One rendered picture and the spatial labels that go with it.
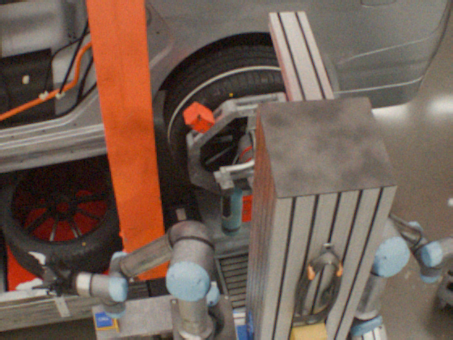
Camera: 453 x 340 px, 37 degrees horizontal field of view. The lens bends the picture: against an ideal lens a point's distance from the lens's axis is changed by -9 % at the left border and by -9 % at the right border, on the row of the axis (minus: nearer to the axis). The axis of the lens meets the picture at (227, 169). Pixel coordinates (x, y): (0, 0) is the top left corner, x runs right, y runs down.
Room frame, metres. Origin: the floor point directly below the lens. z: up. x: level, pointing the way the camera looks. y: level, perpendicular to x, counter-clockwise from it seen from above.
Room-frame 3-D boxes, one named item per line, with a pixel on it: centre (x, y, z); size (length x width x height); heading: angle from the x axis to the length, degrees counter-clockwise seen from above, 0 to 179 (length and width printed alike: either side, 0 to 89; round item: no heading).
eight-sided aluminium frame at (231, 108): (1.99, -0.11, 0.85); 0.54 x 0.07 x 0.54; 104
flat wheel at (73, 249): (1.97, 0.77, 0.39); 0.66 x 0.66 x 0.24
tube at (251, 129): (1.84, -0.04, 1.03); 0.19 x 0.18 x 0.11; 14
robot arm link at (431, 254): (1.23, -0.70, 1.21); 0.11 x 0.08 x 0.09; 112
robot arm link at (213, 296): (1.18, 0.08, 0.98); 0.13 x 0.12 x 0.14; 173
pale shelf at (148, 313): (1.40, 0.35, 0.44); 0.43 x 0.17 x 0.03; 104
